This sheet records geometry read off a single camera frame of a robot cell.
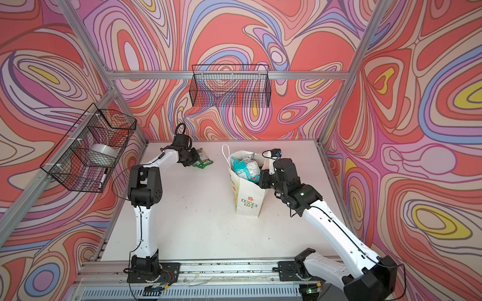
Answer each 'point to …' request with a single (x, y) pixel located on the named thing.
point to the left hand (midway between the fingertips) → (201, 157)
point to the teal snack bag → (246, 168)
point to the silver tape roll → (105, 149)
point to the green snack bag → (203, 161)
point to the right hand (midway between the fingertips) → (262, 176)
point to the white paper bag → (248, 196)
